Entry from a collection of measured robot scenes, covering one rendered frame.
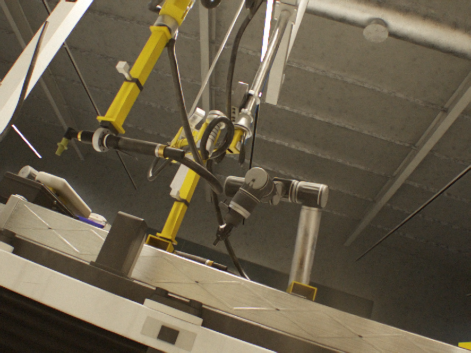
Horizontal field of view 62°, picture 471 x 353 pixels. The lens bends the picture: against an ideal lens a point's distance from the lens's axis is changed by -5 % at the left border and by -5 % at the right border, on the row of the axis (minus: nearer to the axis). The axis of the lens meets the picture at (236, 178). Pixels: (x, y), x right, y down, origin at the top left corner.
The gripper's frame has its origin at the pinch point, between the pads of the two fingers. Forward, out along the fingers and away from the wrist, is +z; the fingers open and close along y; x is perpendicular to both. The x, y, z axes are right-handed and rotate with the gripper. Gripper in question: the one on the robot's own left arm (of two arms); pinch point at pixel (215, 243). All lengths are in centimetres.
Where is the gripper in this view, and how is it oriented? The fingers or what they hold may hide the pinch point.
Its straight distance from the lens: 184.8
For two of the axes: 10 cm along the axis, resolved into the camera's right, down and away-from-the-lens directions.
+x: -7.7, -4.9, 4.1
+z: -5.7, 8.1, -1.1
